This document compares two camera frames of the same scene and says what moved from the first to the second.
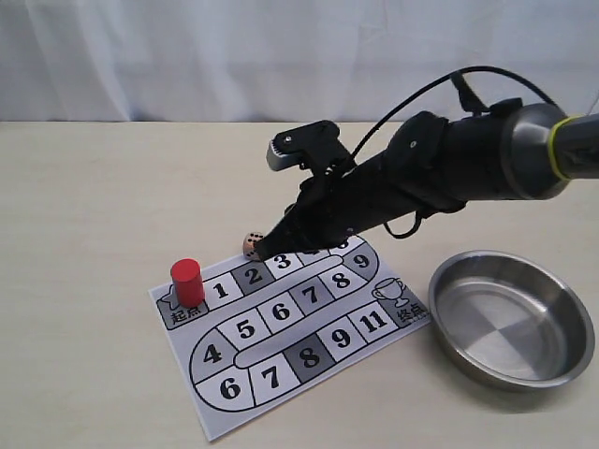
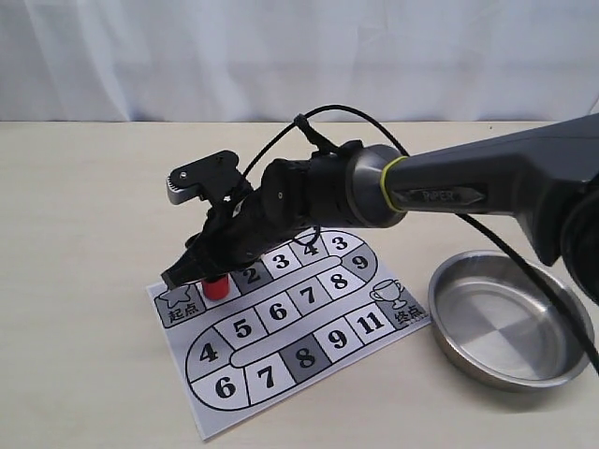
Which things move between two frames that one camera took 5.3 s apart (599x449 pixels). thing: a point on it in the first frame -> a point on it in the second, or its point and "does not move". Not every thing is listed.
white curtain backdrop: x=287 y=61 does not move
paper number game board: x=250 y=333 does not move
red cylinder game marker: x=188 y=278 -> x=216 y=289
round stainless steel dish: x=509 y=320 does not move
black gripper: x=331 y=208 -> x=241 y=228
